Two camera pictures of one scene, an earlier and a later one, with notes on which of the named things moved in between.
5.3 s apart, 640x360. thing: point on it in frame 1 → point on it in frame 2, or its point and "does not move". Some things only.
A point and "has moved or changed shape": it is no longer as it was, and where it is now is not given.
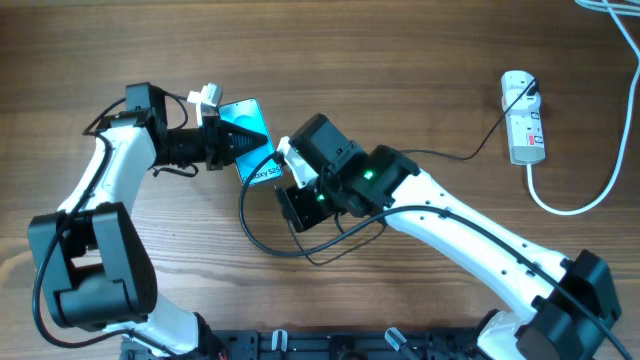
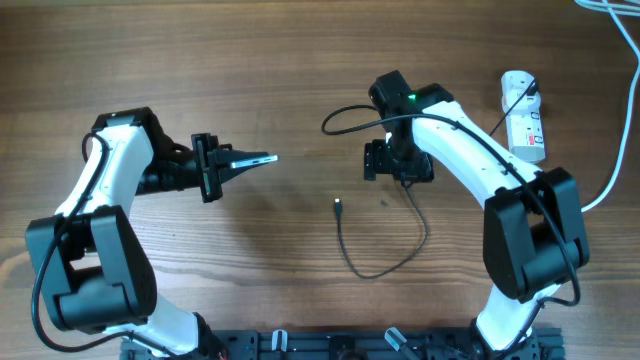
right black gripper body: [312, 204] → [417, 166]
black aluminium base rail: [335, 344] does not move
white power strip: [525, 131] does not move
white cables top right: [613, 7] does not move
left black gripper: [216, 134] → [210, 157]
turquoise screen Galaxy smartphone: [248, 115] has moved or changed shape
